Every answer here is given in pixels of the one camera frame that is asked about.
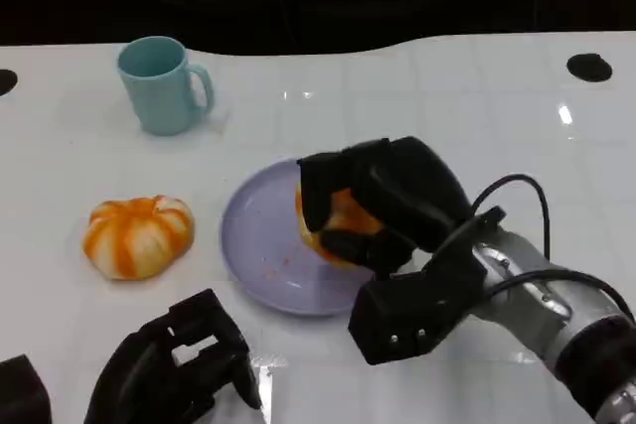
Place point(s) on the orange white toy bread roll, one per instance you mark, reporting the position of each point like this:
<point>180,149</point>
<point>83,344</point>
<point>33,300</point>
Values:
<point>136,238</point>
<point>345,213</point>

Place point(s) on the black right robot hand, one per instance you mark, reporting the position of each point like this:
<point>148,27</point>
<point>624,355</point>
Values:
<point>412,190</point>

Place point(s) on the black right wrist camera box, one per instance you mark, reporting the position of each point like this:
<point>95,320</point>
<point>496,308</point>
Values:
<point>407,310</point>

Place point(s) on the lilac plate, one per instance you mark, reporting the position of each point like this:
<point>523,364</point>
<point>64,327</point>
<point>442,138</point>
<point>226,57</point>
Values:
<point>263,225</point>

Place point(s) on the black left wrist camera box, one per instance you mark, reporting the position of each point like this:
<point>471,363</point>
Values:
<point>20,394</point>

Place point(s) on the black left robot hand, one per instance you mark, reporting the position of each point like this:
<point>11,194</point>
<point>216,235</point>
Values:
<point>149,374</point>

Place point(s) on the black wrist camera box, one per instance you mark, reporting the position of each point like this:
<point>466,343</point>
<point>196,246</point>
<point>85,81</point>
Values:
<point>20,394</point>
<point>407,310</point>

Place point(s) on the pale green mug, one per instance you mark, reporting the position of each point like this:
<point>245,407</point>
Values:
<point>159,96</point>

